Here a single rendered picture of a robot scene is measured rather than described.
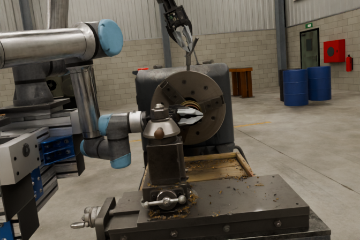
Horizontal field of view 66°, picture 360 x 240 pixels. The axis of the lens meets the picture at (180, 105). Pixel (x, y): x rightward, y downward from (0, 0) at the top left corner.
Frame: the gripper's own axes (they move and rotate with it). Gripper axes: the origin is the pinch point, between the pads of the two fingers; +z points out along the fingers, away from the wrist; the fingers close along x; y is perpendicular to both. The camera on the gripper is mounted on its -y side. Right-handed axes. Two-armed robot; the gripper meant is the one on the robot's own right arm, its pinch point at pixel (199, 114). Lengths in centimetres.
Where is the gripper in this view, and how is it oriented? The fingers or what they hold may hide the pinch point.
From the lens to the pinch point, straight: 101.3
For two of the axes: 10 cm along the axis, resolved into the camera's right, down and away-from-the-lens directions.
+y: 0.1, 1.4, -9.9
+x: -0.9, -9.9, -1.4
